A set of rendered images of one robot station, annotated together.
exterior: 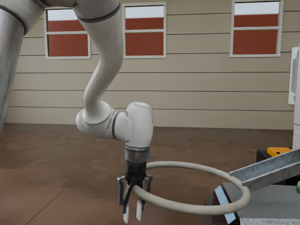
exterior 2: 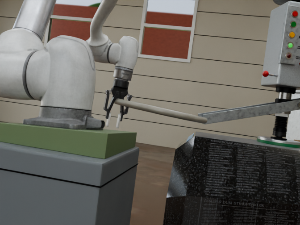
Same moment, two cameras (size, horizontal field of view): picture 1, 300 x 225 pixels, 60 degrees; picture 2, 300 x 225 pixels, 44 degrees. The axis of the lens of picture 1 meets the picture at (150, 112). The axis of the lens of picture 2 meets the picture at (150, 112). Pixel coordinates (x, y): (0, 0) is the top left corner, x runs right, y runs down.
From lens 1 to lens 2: 0.97 m
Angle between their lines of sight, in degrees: 7
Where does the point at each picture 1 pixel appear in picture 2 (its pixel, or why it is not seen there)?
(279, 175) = (235, 114)
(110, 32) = not seen: outside the picture
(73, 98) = not seen: hidden behind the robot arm
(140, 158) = (124, 75)
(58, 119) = not seen: hidden behind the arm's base
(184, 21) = (218, 21)
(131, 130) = (121, 53)
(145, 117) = (131, 45)
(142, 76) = (158, 81)
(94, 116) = (96, 40)
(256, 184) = (214, 118)
